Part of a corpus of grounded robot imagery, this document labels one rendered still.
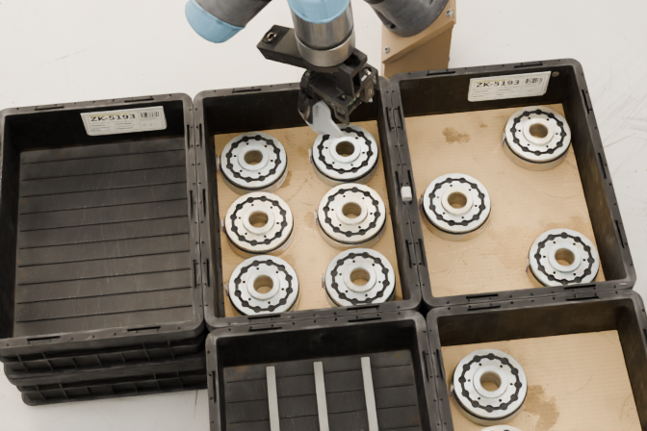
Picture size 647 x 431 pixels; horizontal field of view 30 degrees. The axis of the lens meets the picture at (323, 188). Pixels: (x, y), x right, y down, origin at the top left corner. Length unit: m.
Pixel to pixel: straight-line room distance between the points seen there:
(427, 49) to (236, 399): 0.68
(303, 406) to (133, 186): 0.45
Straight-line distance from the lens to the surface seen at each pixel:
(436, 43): 2.02
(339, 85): 1.58
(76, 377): 1.79
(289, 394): 1.72
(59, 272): 1.85
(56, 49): 2.25
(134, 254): 1.84
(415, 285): 1.68
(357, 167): 1.85
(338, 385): 1.72
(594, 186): 1.84
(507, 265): 1.82
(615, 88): 2.18
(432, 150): 1.91
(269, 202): 1.82
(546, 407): 1.73
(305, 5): 1.43
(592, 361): 1.77
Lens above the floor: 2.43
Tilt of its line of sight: 59 degrees down
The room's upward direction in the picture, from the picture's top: 2 degrees counter-clockwise
